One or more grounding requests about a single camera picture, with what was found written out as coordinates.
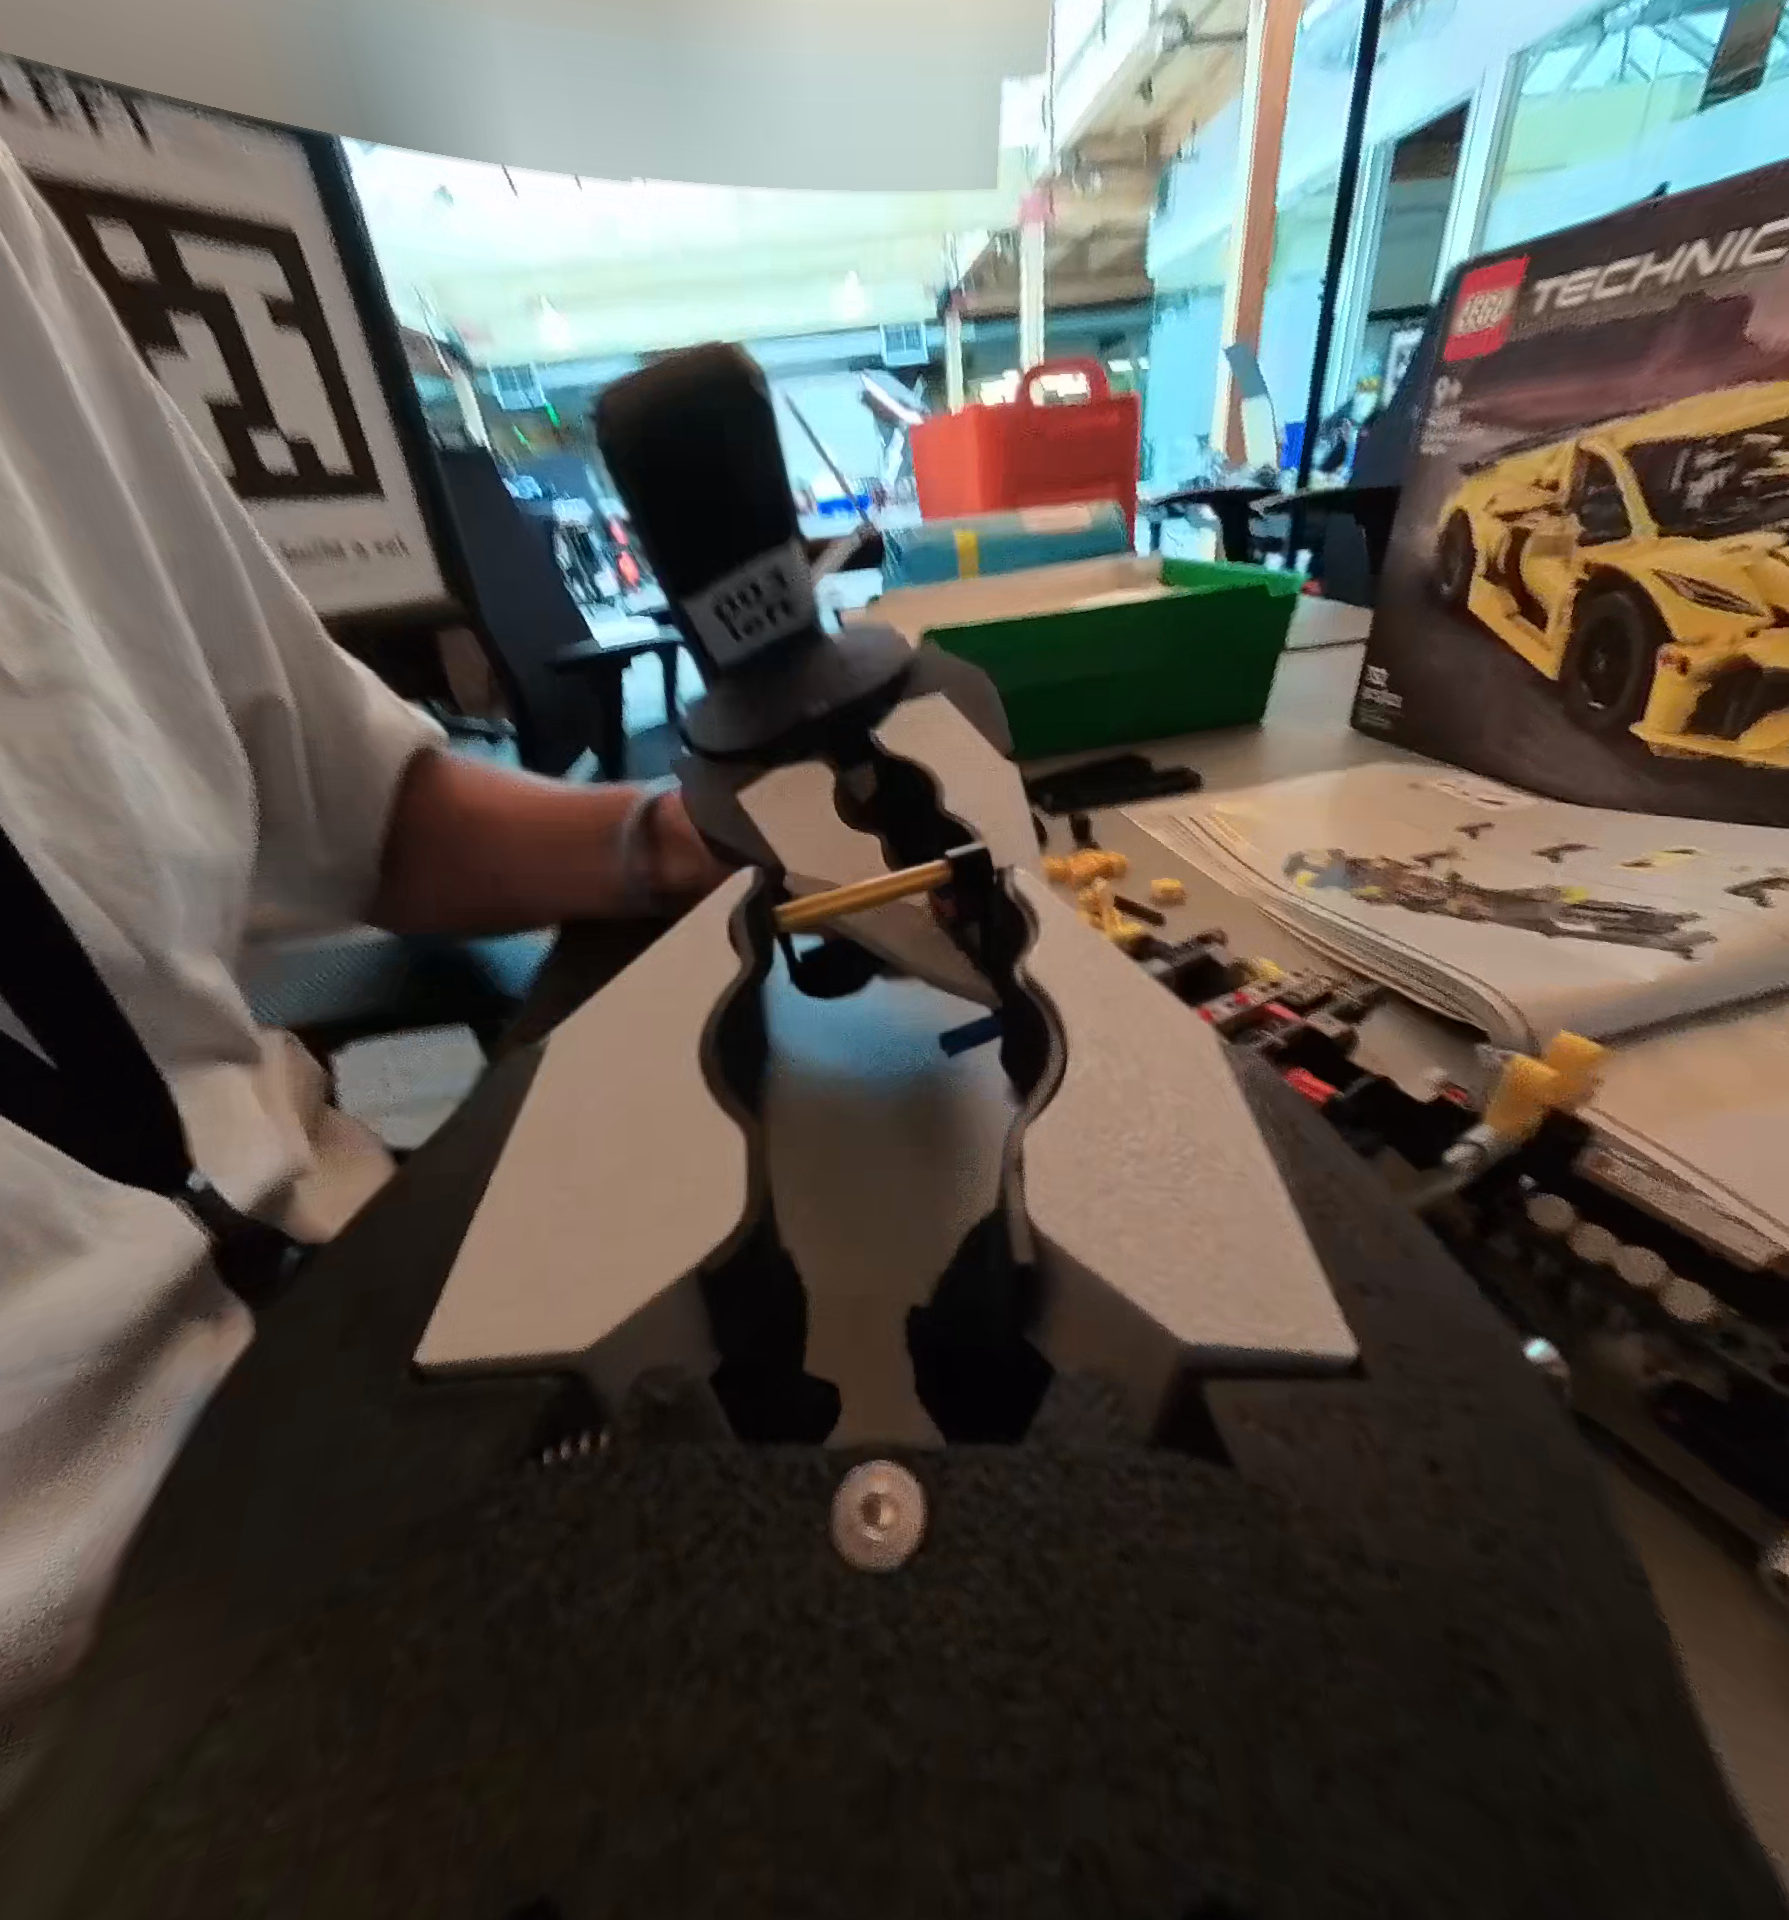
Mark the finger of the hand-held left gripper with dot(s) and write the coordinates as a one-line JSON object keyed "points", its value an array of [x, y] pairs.
{"points": [[969, 780], [797, 818]]}

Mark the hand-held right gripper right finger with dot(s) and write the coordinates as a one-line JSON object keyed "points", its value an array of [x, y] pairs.
{"points": [[1194, 1199]]}

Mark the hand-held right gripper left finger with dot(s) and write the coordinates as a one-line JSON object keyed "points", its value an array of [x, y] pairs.
{"points": [[579, 1199]]}

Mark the yellow lego axle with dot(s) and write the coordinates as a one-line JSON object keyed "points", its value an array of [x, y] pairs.
{"points": [[864, 897]]}

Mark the black lego connector blue pin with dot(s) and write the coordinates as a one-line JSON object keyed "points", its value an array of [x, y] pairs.
{"points": [[973, 901]]}

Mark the person's left forearm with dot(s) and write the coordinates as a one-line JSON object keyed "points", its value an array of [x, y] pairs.
{"points": [[503, 855]]}

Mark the stack of black lego beams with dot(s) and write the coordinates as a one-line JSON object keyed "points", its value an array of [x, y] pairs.
{"points": [[1120, 784]]}

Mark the pile of yellow lego pieces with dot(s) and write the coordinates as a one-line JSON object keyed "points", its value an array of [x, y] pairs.
{"points": [[1097, 884]]}

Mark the lego car chassis model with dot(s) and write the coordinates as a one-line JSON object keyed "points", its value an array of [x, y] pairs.
{"points": [[1583, 1275]]}

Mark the yellow toy car set box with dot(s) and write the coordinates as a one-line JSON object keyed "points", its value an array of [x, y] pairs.
{"points": [[1660, 527]]}

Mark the person's left hand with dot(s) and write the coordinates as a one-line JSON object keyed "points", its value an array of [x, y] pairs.
{"points": [[685, 855]]}

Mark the white cardboard sheet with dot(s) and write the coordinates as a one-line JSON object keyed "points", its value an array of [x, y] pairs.
{"points": [[954, 601]]}

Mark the green plastic bin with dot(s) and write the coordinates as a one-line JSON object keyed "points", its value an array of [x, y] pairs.
{"points": [[1135, 674]]}

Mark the black armrest office chair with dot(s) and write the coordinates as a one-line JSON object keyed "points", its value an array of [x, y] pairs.
{"points": [[535, 631]]}

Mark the light blue plastic bag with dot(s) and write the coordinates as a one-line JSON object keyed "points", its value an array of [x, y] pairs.
{"points": [[1015, 543]]}

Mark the open instruction booklet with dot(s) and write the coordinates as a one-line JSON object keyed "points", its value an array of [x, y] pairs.
{"points": [[1436, 901]]}

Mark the black white marker card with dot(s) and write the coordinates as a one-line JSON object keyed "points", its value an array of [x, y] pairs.
{"points": [[234, 345]]}

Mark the black disc-top stand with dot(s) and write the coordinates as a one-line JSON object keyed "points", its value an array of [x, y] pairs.
{"points": [[1337, 226]]}

